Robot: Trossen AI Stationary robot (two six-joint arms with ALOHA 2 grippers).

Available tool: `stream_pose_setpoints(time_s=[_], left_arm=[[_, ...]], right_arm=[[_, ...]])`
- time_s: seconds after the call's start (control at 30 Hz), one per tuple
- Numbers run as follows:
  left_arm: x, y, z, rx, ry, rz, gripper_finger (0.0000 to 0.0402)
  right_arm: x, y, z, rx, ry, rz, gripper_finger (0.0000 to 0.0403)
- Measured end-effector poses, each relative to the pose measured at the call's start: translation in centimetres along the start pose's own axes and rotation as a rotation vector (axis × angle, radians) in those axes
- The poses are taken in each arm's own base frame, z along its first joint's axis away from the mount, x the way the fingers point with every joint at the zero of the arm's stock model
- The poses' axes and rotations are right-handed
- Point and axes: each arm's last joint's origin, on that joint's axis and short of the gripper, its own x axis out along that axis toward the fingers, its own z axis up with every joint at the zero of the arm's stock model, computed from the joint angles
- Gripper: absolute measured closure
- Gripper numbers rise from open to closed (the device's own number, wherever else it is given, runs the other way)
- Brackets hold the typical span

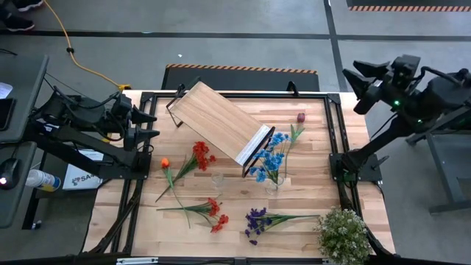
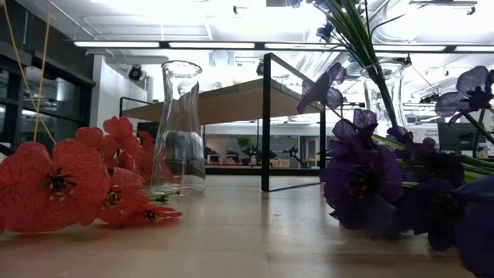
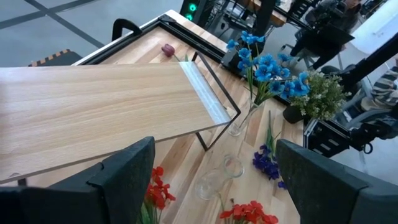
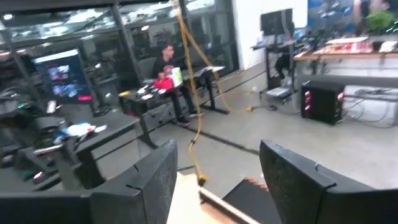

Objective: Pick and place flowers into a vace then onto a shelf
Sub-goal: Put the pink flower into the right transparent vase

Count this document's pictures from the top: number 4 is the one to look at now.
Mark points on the white blue cloth pile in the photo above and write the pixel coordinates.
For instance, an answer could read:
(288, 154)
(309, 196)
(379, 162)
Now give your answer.
(79, 129)

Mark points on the black computer tower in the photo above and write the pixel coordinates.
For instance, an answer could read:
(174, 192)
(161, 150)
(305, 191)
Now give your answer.
(321, 102)

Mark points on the black table frame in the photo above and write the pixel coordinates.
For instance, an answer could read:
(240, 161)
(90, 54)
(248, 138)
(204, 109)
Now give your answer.
(224, 202)

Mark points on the black monitor with lit screen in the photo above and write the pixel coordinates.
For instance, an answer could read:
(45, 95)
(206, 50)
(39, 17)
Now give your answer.
(62, 77)

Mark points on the black office desk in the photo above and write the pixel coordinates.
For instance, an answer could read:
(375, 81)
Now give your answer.
(133, 98)
(115, 124)

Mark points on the wooden top workbench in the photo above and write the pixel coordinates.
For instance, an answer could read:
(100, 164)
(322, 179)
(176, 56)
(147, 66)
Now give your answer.
(342, 56)

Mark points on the white container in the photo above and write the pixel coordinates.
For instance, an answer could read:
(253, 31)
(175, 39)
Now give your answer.
(176, 77)

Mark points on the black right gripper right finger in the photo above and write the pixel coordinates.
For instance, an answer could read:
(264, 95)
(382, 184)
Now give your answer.
(298, 193)

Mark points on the red plastic box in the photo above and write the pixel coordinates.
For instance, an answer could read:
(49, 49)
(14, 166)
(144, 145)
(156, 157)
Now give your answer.
(163, 84)

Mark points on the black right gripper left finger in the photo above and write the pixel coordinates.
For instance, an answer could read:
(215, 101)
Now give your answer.
(140, 199)

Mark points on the black mat with orange edge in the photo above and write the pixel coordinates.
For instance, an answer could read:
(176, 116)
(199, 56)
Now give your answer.
(255, 202)

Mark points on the potted green plant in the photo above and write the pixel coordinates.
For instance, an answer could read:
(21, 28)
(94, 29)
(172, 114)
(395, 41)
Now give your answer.
(379, 20)

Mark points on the person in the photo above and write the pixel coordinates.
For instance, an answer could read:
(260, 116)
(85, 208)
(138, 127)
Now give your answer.
(168, 68)

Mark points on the black monitor on stand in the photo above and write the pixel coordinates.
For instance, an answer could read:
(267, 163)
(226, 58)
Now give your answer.
(276, 21)

